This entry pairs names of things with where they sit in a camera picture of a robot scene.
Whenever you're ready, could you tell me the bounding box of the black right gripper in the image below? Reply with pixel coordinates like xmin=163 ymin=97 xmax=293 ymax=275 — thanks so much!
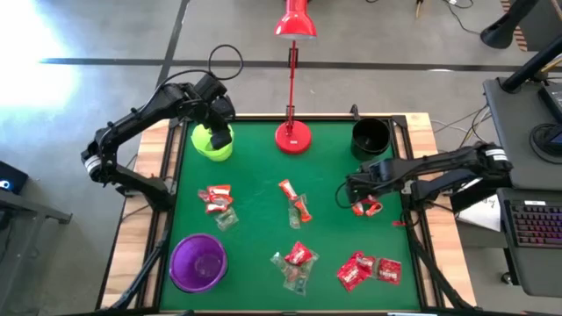
xmin=346 ymin=158 xmax=396 ymax=202

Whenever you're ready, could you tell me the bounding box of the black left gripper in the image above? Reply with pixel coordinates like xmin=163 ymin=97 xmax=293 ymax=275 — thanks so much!
xmin=205 ymin=94 xmax=237 ymax=151

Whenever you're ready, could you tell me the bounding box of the small red white candy packet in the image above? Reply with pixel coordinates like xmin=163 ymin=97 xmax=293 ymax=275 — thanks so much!
xmin=364 ymin=197 xmax=384 ymax=218
xmin=350 ymin=197 xmax=368 ymax=218

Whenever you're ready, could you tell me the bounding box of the long orange candy packet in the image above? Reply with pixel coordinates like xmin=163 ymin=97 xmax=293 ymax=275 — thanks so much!
xmin=278 ymin=178 xmax=299 ymax=202

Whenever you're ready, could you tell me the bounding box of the clear striped candy packet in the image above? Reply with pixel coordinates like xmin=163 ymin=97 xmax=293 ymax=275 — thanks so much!
xmin=302 ymin=248 xmax=321 ymax=274

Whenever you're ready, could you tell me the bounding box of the clear orange gummy packet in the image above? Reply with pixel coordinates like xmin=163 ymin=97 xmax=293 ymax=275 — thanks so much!
xmin=283 ymin=264 xmax=303 ymax=284

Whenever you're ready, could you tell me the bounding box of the lime green plastic bucket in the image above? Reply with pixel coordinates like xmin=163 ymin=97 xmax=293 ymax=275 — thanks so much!
xmin=191 ymin=123 xmax=234 ymax=162

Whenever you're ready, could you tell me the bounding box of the green table mat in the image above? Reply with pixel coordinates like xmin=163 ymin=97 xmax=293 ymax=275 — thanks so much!
xmin=160 ymin=120 xmax=422 ymax=312

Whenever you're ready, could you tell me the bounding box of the black plastic bucket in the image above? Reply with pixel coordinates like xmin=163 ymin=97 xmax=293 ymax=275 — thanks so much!
xmin=350 ymin=117 xmax=392 ymax=162

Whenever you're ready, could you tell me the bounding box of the red desk lamp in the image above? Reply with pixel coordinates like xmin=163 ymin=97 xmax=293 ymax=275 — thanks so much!
xmin=274 ymin=0 xmax=318 ymax=155

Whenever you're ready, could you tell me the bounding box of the clear green gummy packet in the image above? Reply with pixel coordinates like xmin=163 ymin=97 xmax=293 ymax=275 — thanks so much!
xmin=214 ymin=206 xmax=240 ymax=232

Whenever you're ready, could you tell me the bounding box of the black metal strut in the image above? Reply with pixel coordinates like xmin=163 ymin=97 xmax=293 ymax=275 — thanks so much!
xmin=406 ymin=219 xmax=473 ymax=311
xmin=109 ymin=227 xmax=170 ymax=311

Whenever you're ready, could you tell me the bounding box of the clear packet yellow red print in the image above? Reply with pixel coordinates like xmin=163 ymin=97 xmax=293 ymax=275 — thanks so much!
xmin=270 ymin=250 xmax=291 ymax=276

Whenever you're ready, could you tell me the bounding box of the white paper sheet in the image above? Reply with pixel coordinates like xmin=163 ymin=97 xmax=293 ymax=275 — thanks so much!
xmin=456 ymin=192 xmax=501 ymax=233

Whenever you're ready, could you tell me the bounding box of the purple plastic bucket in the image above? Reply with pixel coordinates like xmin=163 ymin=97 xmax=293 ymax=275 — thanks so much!
xmin=169 ymin=233 xmax=229 ymax=294

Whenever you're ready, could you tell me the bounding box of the black backlit keyboard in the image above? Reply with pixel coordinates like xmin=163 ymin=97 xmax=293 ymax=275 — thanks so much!
xmin=502 ymin=199 xmax=562 ymax=249

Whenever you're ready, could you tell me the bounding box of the round black pad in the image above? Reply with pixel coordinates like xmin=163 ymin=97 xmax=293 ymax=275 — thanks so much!
xmin=529 ymin=122 xmax=562 ymax=166

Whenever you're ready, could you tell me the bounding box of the black stand base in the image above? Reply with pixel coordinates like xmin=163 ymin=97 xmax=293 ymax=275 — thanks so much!
xmin=479 ymin=0 xmax=542 ymax=50

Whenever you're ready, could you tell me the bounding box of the black box device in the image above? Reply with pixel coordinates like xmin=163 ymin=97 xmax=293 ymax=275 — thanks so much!
xmin=0 ymin=160 xmax=30 ymax=197

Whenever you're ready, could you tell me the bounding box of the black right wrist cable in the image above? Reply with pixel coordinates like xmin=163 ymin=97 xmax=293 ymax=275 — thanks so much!
xmin=335 ymin=182 xmax=352 ymax=211

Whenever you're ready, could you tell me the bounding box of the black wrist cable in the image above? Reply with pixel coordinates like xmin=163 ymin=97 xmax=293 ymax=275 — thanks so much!
xmin=335 ymin=182 xmax=352 ymax=211
xmin=151 ymin=43 xmax=244 ymax=111

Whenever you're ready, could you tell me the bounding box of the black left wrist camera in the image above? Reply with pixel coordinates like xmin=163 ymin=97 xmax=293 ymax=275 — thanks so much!
xmin=194 ymin=73 xmax=228 ymax=101

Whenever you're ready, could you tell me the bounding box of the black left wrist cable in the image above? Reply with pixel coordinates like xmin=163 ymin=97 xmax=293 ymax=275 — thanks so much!
xmin=151 ymin=43 xmax=244 ymax=111

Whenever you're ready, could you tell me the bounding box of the black floor cable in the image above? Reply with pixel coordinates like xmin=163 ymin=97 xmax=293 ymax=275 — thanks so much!
xmin=432 ymin=104 xmax=489 ymax=133

